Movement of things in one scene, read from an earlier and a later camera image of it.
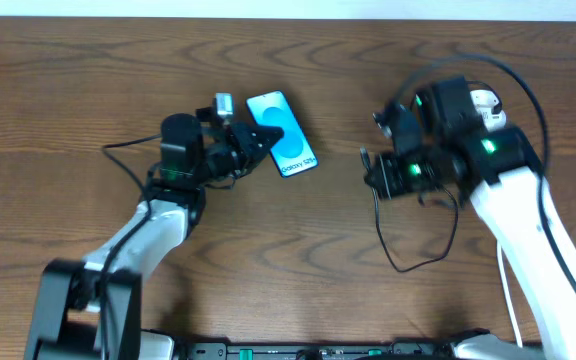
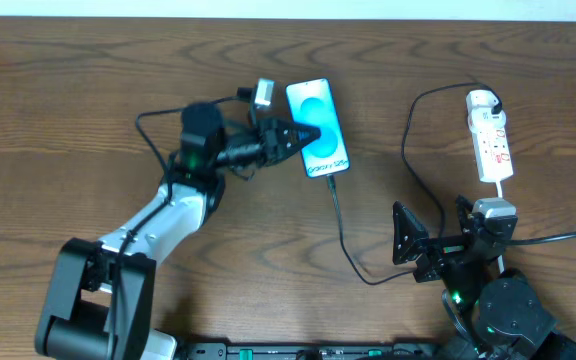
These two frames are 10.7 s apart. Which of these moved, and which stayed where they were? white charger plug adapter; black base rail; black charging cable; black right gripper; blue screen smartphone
Moved: black right gripper; black charging cable; blue screen smartphone
Stayed: black base rail; white charger plug adapter
